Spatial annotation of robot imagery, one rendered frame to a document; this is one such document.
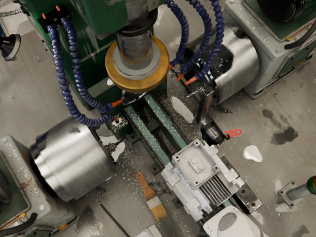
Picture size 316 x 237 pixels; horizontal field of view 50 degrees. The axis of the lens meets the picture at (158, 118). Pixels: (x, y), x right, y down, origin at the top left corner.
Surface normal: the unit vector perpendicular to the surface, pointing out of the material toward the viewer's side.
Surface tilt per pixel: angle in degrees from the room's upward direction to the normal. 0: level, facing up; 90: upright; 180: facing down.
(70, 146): 5
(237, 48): 13
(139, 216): 0
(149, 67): 0
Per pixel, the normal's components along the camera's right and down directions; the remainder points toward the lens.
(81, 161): 0.25, 0.07
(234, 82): 0.50, 0.52
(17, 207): -0.02, -0.33
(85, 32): 0.57, 0.77
